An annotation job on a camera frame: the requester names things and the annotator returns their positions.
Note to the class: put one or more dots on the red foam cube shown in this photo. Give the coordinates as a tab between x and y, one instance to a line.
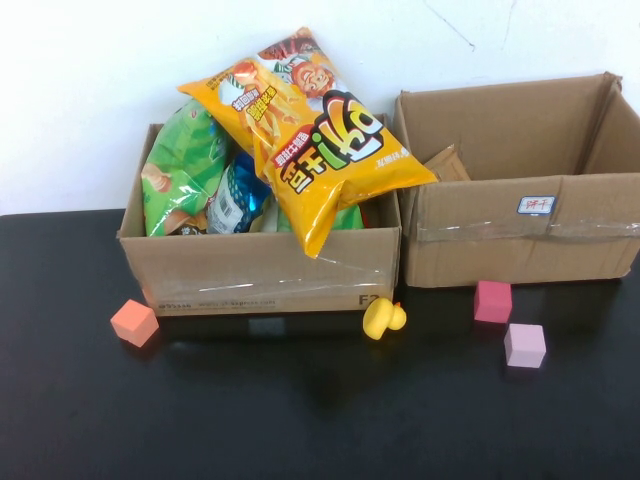
492	302

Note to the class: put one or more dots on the orange foam cube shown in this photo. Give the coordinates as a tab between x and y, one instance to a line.
134	322

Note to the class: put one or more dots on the brown biscuit packet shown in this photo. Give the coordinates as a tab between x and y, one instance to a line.
450	167

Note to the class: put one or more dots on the large yellow fries snack bag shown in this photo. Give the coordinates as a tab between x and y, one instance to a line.
325	150

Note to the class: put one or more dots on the cardboard box with white label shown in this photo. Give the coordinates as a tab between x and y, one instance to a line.
500	250

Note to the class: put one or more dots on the cardboard box with F2 print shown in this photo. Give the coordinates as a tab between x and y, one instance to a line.
250	275

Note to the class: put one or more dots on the yellow rubber duck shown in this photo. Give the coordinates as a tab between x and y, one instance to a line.
380	320

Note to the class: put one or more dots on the blue and white snack bag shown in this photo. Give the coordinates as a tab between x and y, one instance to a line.
235	200

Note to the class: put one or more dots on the light pink foam cube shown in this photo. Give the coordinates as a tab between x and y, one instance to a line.
524	346

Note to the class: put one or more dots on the green Lay's chips bag, big logo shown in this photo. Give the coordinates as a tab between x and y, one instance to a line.
350	221

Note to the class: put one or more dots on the white handwritten label sticker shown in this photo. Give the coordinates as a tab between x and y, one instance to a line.
536	205

